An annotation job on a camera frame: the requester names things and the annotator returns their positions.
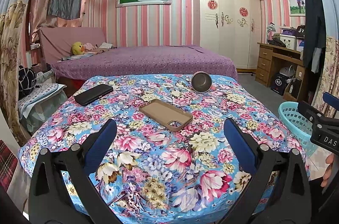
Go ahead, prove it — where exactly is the yellow duck plush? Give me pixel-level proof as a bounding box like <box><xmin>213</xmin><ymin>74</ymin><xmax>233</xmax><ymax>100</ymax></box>
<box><xmin>72</xmin><ymin>41</ymin><xmax>85</xmax><ymax>56</ymax></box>

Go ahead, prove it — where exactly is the white storage box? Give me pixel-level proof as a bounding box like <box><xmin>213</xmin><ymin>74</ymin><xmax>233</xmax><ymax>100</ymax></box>
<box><xmin>281</xmin><ymin>35</ymin><xmax>298</xmax><ymax>50</ymax></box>

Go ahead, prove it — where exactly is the black glasses case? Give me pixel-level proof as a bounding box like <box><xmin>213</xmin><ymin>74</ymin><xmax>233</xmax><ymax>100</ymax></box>
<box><xmin>74</xmin><ymin>84</ymin><xmax>114</xmax><ymax>106</ymax></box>

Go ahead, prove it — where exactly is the pink covered headboard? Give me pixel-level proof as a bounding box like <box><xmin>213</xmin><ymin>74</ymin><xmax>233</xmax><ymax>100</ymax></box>
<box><xmin>38</xmin><ymin>27</ymin><xmax>106</xmax><ymax>64</ymax></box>

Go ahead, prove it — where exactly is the black gift bag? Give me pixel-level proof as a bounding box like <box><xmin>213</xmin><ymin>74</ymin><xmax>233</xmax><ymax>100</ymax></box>
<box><xmin>270</xmin><ymin>73</ymin><xmax>289</xmax><ymax>95</ymax></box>

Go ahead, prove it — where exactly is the person's right forearm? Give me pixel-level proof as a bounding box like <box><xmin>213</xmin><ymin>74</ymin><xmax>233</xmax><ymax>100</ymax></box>
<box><xmin>308</xmin><ymin>179</ymin><xmax>339</xmax><ymax>224</ymax></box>

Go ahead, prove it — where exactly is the person's right hand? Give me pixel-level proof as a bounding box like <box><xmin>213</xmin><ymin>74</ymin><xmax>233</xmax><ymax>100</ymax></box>
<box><xmin>320</xmin><ymin>154</ymin><xmax>336</xmax><ymax>188</ymax></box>

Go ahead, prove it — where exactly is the desk lamp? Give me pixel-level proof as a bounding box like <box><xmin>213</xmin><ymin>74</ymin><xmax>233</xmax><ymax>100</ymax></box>
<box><xmin>265</xmin><ymin>23</ymin><xmax>276</xmax><ymax>43</ymax></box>

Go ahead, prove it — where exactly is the dotted cushion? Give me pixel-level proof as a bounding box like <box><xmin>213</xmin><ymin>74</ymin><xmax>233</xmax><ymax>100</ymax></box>
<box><xmin>18</xmin><ymin>83</ymin><xmax>67</xmax><ymax>119</ymax></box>

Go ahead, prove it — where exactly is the brown carton box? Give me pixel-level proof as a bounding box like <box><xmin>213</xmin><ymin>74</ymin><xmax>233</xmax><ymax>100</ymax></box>
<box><xmin>283</xmin><ymin>78</ymin><xmax>302</xmax><ymax>102</ymax></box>

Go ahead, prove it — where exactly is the beige floral curtain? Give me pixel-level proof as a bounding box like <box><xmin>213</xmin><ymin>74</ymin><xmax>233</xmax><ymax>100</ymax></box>
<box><xmin>0</xmin><ymin>0</ymin><xmax>29</xmax><ymax>146</ymax></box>
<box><xmin>313</xmin><ymin>37</ymin><xmax>339</xmax><ymax>119</ymax></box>

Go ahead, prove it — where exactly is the wooden desk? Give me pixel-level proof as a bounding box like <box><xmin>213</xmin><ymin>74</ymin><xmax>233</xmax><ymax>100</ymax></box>
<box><xmin>256</xmin><ymin>42</ymin><xmax>306</xmax><ymax>103</ymax></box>

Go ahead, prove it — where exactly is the pink mug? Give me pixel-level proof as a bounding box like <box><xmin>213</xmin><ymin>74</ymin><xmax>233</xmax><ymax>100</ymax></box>
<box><xmin>191</xmin><ymin>72</ymin><xmax>216</xmax><ymax>93</ymax></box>

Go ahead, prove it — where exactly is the purple dotted bed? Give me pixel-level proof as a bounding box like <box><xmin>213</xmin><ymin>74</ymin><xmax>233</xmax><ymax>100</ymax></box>
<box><xmin>51</xmin><ymin>44</ymin><xmax>239</xmax><ymax>82</ymax></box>

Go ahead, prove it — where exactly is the dark hanging jacket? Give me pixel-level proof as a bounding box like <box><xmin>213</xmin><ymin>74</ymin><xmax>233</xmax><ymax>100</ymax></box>
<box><xmin>303</xmin><ymin>0</ymin><xmax>327</xmax><ymax>73</ymax></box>

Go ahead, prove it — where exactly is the dark clothing pile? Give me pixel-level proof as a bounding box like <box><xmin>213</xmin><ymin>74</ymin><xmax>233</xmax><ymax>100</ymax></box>
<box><xmin>269</xmin><ymin>37</ymin><xmax>286</xmax><ymax>47</ymax></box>

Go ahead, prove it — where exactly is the black patterned bag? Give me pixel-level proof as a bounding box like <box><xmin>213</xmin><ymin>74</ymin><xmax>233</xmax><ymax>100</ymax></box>
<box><xmin>18</xmin><ymin>66</ymin><xmax>38</xmax><ymax>97</ymax></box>

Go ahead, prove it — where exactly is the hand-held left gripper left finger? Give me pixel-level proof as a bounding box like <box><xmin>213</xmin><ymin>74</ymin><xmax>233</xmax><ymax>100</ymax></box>
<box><xmin>29</xmin><ymin>118</ymin><xmax>117</xmax><ymax>224</ymax></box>

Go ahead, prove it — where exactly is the brown phone case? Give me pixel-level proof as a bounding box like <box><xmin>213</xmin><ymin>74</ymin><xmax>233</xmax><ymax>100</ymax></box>
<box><xmin>139</xmin><ymin>99</ymin><xmax>193</xmax><ymax>132</ymax></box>

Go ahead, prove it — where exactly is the white small fan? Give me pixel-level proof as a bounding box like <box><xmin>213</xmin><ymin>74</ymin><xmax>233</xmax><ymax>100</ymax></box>
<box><xmin>279</xmin><ymin>65</ymin><xmax>296</xmax><ymax>82</ymax></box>

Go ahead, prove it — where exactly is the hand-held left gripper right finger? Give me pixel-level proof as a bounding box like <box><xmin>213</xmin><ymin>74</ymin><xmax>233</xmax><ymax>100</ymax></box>
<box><xmin>224</xmin><ymin>118</ymin><xmax>311</xmax><ymax>224</ymax></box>

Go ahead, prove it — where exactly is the red plaid cloth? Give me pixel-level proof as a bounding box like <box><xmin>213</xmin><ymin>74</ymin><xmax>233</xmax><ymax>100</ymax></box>
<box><xmin>0</xmin><ymin>140</ymin><xmax>18</xmax><ymax>191</ymax></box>

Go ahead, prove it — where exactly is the black cap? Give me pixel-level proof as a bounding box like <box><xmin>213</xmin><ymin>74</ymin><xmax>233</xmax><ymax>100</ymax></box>
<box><xmin>295</xmin><ymin>25</ymin><xmax>308</xmax><ymax>39</ymax></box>

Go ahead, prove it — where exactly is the small framed wall photo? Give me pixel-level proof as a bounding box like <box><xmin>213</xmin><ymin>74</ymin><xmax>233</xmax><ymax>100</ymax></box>
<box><xmin>289</xmin><ymin>0</ymin><xmax>308</xmax><ymax>17</ymax></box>

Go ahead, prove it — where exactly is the white wardrobe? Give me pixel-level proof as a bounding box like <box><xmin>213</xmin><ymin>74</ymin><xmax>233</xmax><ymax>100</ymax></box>
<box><xmin>195</xmin><ymin>0</ymin><xmax>261</xmax><ymax>71</ymax></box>

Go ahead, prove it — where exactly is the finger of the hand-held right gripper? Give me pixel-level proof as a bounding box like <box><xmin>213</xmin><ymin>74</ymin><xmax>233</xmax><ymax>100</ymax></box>
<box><xmin>297</xmin><ymin>100</ymin><xmax>328</xmax><ymax>126</ymax></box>
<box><xmin>322</xmin><ymin>92</ymin><xmax>339</xmax><ymax>109</ymax></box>

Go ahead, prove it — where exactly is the light blue plastic basket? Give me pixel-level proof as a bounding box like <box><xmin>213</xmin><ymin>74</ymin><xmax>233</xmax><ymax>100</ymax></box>
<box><xmin>278</xmin><ymin>101</ymin><xmax>320</xmax><ymax>159</ymax></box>

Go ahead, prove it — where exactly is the blue floral blanket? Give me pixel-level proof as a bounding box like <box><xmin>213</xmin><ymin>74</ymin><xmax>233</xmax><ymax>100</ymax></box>
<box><xmin>18</xmin><ymin>73</ymin><xmax>311</xmax><ymax>224</ymax></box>

